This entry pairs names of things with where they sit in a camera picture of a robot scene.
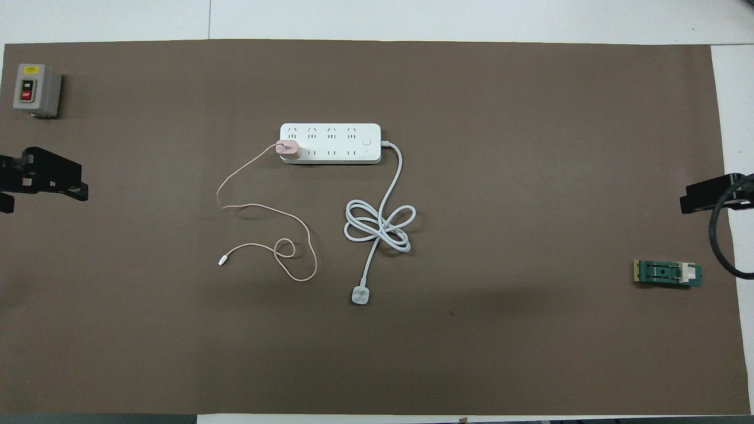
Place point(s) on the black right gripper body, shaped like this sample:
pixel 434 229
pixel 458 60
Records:
pixel 745 188

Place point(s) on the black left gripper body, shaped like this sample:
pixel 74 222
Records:
pixel 10 174

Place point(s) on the pink charger plug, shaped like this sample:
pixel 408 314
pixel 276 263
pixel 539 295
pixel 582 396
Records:
pixel 288 149

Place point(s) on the white power strip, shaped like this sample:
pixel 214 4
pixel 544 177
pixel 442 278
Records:
pixel 341 144

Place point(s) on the brown table mat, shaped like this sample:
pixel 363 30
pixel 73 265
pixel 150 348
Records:
pixel 471 353

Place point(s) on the grey on-off switch box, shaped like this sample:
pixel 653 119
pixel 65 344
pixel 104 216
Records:
pixel 35 88

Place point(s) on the green knife switch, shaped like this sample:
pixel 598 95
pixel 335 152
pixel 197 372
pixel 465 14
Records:
pixel 665 273

